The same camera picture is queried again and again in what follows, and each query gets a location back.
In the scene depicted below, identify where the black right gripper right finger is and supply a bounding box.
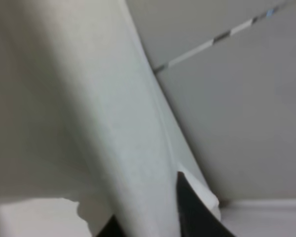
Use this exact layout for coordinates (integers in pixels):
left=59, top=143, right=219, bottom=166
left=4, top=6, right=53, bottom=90
left=176, top=171, right=234, bottom=237

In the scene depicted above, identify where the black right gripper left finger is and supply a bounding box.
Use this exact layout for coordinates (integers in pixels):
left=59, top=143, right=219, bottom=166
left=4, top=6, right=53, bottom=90
left=96, top=215, right=125, bottom=237

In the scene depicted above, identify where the white short sleeve shirt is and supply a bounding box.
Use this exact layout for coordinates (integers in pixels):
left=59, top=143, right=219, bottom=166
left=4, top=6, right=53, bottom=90
left=0, top=0, right=221, bottom=237

